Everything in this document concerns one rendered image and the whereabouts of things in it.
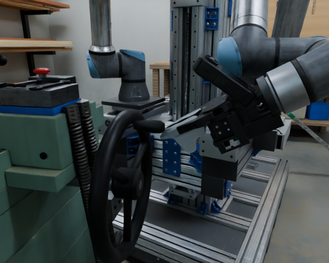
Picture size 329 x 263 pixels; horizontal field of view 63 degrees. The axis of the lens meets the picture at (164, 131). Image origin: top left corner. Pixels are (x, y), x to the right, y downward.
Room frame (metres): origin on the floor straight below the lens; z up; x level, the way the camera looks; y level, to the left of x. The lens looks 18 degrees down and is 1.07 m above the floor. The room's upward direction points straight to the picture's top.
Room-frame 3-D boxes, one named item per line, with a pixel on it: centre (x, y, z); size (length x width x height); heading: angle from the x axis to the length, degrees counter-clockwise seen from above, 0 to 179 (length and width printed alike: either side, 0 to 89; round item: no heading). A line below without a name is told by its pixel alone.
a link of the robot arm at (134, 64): (1.29, 0.15, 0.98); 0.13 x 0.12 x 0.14; 108
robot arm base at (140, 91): (1.29, 0.15, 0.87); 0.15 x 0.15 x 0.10
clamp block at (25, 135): (0.48, 0.22, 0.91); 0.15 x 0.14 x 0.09; 168
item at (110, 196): (0.77, 0.21, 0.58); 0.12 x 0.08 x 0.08; 78
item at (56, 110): (0.49, 0.22, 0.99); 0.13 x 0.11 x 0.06; 168
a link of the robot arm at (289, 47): (0.52, -0.27, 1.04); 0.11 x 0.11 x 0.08; 76
